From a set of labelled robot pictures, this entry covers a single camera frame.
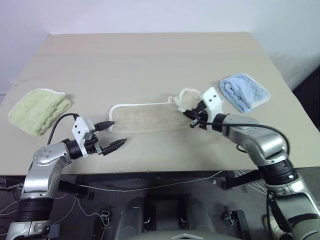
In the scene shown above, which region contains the white wire bundle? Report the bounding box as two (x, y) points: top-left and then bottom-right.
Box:
(233, 169), (268, 197)

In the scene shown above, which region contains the black caster foot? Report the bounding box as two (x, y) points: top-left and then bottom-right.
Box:
(99, 210), (113, 228)
(222, 210), (239, 226)

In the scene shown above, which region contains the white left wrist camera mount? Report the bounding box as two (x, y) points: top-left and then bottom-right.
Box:
(71, 116), (98, 159)

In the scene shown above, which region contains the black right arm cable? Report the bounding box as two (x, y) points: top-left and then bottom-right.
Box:
(196, 120), (291, 161)

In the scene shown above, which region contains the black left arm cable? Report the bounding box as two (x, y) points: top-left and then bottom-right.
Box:
(46, 112), (79, 146)

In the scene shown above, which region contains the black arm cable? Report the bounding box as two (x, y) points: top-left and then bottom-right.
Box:
(46, 112), (79, 146)
(196, 120), (291, 161)

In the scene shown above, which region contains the beige towel with white edge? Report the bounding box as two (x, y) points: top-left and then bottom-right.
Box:
(107, 87), (202, 134)

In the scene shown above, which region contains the folded green towel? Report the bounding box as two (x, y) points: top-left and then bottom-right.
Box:
(7, 87), (73, 137)

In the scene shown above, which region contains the dark rounded grey shape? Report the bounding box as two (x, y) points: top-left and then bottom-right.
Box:
(119, 196), (149, 234)
(186, 196), (216, 233)

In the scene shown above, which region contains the thin white wire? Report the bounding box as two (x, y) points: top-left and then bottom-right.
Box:
(58, 170), (227, 218)

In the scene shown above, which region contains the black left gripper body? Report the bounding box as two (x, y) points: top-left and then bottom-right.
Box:
(83, 133), (105, 156)

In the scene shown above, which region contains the black table frame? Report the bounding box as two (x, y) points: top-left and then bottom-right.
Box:
(58, 169), (266, 240)

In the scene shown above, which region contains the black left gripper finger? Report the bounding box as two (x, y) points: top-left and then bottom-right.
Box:
(100, 137), (129, 156)
(93, 120), (116, 133)

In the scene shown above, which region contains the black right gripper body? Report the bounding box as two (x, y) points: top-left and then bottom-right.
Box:
(189, 99), (211, 131)

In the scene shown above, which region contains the white cylinder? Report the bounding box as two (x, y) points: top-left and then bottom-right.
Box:
(262, 214), (285, 240)

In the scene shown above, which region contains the folded blue towel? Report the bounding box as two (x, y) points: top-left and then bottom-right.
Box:
(215, 72), (272, 114)

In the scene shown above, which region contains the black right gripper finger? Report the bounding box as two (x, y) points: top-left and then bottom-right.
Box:
(191, 99), (207, 112)
(182, 105), (201, 119)

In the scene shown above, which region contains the grey robot torso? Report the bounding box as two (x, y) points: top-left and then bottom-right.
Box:
(117, 229), (221, 240)

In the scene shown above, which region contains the small black box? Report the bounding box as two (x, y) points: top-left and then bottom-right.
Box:
(46, 223), (61, 240)

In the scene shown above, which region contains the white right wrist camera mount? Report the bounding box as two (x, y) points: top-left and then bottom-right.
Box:
(200, 85), (226, 126)

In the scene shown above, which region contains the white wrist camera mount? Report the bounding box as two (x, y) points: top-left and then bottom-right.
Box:
(71, 116), (98, 159)
(200, 85), (226, 126)

